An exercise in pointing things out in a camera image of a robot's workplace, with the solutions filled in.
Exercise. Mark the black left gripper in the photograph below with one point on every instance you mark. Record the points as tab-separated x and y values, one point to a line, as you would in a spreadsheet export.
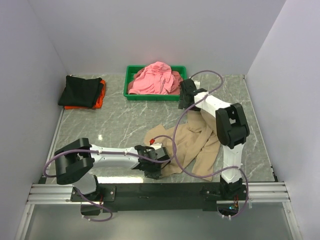
154	175

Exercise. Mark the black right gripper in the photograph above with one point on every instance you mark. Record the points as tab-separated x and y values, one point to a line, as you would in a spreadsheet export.
182	104

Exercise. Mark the beige t shirt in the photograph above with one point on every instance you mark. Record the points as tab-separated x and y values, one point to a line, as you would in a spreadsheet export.
196	139

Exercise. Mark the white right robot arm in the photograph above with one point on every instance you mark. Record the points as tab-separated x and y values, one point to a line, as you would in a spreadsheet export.
232	130

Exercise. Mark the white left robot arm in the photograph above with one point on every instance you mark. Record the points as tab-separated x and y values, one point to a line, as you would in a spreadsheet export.
74	161

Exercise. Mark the dusty rose t shirt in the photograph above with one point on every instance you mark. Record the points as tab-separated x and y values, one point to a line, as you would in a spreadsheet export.
176	86

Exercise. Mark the pink t shirt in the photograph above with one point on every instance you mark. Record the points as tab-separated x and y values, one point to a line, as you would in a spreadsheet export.
154	79

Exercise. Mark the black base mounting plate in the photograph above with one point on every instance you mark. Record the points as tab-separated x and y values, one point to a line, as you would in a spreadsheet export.
119	197

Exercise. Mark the green plastic bin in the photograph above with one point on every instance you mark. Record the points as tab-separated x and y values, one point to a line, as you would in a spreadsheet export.
131	70

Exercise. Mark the orange folded t shirt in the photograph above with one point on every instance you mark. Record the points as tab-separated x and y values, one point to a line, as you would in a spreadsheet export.
98	100

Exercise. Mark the black folded t shirt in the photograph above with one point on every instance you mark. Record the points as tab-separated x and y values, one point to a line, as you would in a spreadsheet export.
78	91

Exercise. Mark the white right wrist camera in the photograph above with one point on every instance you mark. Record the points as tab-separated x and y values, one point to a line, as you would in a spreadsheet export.
196	82

